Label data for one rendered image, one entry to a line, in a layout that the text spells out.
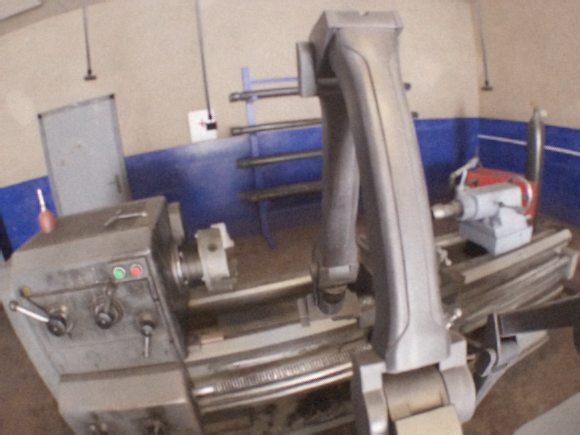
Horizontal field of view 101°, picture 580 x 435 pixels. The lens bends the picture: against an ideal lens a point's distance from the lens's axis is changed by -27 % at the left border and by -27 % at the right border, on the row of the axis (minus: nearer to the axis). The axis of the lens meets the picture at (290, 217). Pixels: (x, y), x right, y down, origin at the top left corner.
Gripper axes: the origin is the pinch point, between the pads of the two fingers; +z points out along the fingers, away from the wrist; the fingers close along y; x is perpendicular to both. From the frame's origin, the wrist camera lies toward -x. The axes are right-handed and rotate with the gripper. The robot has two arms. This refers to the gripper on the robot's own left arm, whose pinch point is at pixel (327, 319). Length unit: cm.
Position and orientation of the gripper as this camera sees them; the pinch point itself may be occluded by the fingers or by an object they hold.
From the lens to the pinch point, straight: 84.0
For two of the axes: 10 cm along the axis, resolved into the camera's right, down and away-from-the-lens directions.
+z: 0.4, 6.6, 7.5
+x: 1.3, 7.4, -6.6
